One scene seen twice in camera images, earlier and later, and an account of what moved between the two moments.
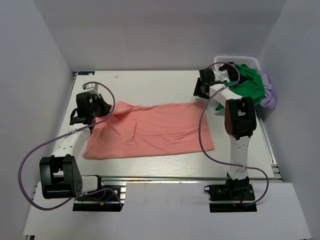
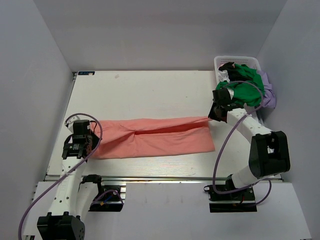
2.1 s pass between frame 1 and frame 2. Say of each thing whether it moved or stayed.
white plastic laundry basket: stayed
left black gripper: moved
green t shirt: stayed
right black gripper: moved
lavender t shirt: stayed
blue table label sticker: stayed
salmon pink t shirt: moved
